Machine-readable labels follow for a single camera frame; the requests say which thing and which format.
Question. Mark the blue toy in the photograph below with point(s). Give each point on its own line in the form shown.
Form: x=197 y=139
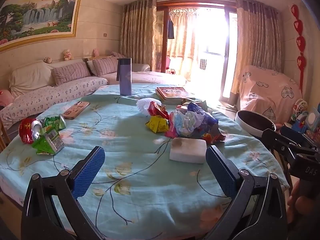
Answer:
x=298 y=123

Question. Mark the white round trash bin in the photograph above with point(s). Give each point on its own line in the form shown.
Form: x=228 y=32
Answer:
x=252 y=122

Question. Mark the wooden balcony door frame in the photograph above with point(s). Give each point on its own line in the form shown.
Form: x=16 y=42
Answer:
x=227 y=55

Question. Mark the light blue picture frame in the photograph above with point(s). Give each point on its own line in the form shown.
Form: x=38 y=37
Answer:
x=313 y=118

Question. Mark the dark hanging garment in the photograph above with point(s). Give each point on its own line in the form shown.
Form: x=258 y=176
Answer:
x=170 y=28

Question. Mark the large pink plush toy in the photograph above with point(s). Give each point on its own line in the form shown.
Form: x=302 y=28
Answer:
x=5 y=97

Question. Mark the yellow snack wrapper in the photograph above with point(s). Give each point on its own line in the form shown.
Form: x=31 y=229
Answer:
x=157 y=125

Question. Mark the colourful plastic bag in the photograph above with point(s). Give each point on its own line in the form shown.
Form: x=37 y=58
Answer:
x=192 y=122

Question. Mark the smartphone with orange case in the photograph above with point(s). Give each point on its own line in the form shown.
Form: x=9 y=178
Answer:
x=75 y=110

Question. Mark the small striped pillow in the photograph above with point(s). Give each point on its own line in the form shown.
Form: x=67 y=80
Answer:
x=117 y=54

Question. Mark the white cloth-covered cushion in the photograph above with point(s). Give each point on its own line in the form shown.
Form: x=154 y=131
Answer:
x=30 y=77

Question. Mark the person's right hand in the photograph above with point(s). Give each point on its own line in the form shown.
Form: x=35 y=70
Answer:
x=293 y=205

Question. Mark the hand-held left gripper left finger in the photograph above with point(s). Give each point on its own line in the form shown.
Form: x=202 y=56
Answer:
x=87 y=172

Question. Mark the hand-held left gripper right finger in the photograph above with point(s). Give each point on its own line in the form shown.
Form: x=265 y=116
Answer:
x=222 y=172

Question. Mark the red hanging decoration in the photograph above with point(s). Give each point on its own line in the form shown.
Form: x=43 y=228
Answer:
x=300 y=42

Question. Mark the colourful picture book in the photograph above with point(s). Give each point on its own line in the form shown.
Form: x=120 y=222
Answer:
x=172 y=92

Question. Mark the beige patterned curtain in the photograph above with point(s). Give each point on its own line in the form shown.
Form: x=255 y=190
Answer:
x=137 y=30
x=257 y=42

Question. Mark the red snack wrapper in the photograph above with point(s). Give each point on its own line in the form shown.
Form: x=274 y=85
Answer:
x=156 y=110

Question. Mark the purple water bottle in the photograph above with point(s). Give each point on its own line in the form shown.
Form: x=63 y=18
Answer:
x=124 y=80

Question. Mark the pink heart-print furniture cover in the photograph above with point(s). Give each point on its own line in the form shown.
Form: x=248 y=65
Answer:
x=265 y=92

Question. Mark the sheer balcony curtain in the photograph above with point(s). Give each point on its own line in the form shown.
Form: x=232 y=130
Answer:
x=182 y=37

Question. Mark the green drink carton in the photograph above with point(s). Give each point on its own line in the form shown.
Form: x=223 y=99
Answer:
x=50 y=141

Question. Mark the sofa with patterned cover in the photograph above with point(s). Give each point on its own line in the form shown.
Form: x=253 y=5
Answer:
x=50 y=96

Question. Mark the crushed green can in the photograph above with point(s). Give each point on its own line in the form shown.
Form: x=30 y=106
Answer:
x=55 y=122

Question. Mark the white foam block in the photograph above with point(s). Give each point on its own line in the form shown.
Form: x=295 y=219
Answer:
x=187 y=151

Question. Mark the framed landscape painting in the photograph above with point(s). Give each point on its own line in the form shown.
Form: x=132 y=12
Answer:
x=37 y=17

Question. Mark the cream teddy bear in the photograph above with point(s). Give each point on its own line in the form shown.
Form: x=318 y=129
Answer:
x=67 y=55

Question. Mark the white wheel toy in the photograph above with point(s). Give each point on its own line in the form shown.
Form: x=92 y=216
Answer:
x=301 y=106

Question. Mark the magenta chair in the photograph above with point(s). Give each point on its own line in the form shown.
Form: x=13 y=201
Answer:
x=168 y=63

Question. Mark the white radiator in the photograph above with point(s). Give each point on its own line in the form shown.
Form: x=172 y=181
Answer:
x=203 y=64

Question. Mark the large striped pillow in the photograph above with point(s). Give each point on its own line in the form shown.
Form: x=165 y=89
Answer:
x=70 y=73

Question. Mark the crushed red can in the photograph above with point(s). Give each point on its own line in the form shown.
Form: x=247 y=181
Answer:
x=26 y=131

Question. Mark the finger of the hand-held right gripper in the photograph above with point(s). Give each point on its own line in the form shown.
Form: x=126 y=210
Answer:
x=273 y=137
x=292 y=132

